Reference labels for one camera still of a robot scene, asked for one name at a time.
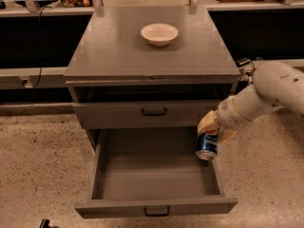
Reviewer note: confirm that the closed grey top drawer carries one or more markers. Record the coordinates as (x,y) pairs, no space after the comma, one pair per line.
(142,114)

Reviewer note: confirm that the open grey middle drawer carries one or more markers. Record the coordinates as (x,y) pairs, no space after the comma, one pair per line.
(152,172)

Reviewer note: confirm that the grey drawer cabinet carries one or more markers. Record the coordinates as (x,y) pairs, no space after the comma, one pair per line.
(114,63)

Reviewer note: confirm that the white ceramic bowl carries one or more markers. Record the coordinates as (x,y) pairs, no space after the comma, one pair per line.
(159,35)

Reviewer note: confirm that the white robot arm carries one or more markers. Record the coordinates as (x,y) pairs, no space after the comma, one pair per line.
(274,86)

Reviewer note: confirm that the blue pepsi can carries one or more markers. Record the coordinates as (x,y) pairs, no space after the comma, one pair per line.
(207,148)

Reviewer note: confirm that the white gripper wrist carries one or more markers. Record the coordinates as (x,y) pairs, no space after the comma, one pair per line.
(225,112)

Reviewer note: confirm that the black power adapter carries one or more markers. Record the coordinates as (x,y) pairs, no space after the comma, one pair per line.
(242,62)

